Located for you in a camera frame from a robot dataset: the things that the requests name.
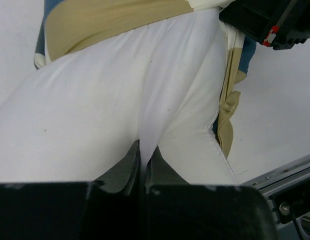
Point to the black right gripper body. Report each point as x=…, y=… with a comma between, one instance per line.
x=279, y=24

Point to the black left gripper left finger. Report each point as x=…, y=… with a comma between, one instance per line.
x=123, y=177

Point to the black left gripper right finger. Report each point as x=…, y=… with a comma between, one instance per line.
x=159, y=172

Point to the white pillow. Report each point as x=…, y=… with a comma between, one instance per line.
x=160, y=84

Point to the checked blue tan pillowcase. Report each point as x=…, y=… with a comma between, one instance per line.
x=72, y=25

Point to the aluminium table frame rail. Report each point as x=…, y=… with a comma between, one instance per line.
x=286, y=189

